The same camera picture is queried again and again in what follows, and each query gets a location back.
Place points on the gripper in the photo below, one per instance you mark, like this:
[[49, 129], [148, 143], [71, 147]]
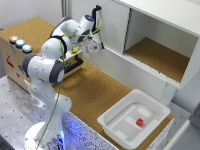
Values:
[[92, 47]]

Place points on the yellow block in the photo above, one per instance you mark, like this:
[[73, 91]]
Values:
[[75, 50]]

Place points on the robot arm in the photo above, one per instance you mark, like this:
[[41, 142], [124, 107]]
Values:
[[41, 70]]

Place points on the wooden drawer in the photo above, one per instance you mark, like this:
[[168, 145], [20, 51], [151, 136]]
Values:
[[71, 58]]

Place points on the wooden drawer box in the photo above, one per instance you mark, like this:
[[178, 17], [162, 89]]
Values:
[[31, 31]]

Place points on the green button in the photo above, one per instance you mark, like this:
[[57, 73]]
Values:
[[26, 48]]

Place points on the blue button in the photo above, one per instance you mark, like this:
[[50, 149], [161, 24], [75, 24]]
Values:
[[20, 42]]

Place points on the red button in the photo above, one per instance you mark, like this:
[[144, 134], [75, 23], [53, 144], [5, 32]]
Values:
[[14, 38]]

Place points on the white plastic box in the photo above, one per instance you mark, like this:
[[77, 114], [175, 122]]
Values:
[[115, 125]]

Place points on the white cabinet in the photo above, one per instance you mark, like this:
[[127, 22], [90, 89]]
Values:
[[173, 13]]

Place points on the pink block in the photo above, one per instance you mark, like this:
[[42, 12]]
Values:
[[140, 122]]

